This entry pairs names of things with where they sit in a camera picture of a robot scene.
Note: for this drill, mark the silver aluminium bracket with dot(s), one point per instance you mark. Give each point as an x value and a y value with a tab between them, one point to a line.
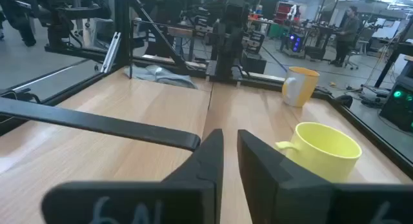
111	53

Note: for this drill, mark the black desk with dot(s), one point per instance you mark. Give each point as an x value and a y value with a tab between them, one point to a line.
406	48

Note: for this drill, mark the computer tower green lights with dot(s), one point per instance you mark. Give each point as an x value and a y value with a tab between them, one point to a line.
398	107

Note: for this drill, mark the pale yellow small mug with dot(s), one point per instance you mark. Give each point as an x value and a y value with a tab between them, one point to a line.
326	159

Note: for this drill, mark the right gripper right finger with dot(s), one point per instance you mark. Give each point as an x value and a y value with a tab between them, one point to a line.
290	201

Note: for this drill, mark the office chair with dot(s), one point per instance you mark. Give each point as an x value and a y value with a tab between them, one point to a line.
360	44

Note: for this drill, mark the black background robot rig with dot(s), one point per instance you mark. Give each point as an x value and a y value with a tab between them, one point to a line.
59	27

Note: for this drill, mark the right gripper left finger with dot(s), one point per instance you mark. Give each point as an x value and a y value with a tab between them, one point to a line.
193	198

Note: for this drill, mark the grey cloth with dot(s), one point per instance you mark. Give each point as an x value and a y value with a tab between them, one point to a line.
161	76

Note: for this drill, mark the red storage cart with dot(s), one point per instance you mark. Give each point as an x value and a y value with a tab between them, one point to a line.
283	11

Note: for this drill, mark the wooden background workbench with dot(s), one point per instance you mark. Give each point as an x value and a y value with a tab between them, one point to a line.
180	32

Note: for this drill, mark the green bin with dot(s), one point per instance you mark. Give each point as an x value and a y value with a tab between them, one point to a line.
277	31

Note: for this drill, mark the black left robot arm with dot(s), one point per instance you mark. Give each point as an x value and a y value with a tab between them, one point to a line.
226	49

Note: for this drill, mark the person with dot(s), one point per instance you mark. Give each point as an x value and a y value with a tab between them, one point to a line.
346	33
19	20

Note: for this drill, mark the black table frame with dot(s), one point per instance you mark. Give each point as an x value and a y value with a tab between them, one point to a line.
122	30

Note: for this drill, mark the computer tower blue lights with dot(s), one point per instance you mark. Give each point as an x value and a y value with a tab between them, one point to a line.
296	43

